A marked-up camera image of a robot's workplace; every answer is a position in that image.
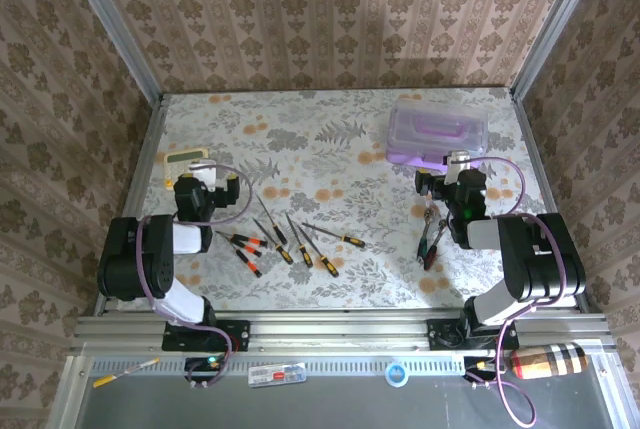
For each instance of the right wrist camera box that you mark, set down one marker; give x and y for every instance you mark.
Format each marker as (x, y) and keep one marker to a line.
(457, 159)

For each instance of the plaid fabric pouch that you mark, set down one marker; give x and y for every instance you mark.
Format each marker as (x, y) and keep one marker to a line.
(550, 361)

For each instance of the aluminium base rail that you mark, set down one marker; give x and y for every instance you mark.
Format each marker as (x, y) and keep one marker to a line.
(325, 334)

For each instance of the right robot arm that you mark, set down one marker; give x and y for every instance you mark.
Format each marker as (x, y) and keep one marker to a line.
(540, 259)

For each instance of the aluminium frame post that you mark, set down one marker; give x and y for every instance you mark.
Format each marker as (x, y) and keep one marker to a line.
(555, 24)
(112, 24)

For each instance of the yellow calculator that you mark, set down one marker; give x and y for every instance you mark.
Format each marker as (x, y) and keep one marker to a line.
(177, 161)

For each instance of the aluminium table side rail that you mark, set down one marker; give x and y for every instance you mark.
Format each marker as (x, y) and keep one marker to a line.
(146, 149)
(536, 149)

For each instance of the clear box with red label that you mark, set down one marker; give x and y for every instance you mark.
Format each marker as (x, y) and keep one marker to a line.
(277, 375)

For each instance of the purple plastic tool box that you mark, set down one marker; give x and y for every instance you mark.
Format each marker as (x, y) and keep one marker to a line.
(437, 131)

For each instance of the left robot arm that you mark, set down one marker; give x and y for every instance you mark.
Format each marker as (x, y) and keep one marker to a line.
(135, 259)

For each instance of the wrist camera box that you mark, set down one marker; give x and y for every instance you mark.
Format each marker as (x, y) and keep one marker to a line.
(205, 174)
(457, 159)

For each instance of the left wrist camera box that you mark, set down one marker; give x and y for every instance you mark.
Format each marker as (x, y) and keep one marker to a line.
(205, 174)

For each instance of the white blue tape roll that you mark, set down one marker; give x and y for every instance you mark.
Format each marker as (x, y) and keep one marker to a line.
(397, 373)

